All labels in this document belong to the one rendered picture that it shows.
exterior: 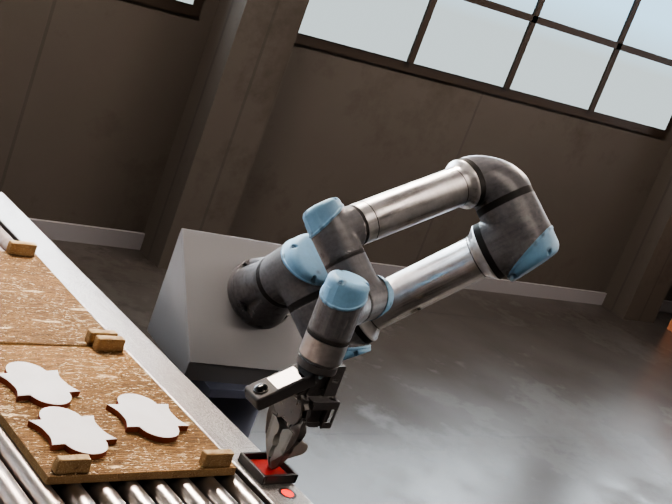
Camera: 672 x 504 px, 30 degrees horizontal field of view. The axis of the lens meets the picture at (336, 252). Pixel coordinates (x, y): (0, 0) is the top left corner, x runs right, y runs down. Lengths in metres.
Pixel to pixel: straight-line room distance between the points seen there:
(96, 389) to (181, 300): 0.41
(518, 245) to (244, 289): 0.58
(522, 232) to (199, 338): 0.68
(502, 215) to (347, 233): 0.35
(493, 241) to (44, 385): 0.85
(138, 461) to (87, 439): 0.09
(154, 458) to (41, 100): 3.45
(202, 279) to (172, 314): 0.09
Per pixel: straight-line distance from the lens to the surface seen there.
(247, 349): 2.58
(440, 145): 6.55
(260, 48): 5.49
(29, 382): 2.15
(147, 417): 2.15
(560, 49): 6.83
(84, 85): 5.42
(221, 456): 2.08
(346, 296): 2.03
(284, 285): 2.47
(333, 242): 2.14
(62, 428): 2.04
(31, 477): 1.95
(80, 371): 2.26
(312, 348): 2.07
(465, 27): 6.36
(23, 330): 2.35
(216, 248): 2.62
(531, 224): 2.36
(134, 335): 2.53
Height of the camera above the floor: 1.89
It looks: 16 degrees down
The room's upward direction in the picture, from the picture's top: 21 degrees clockwise
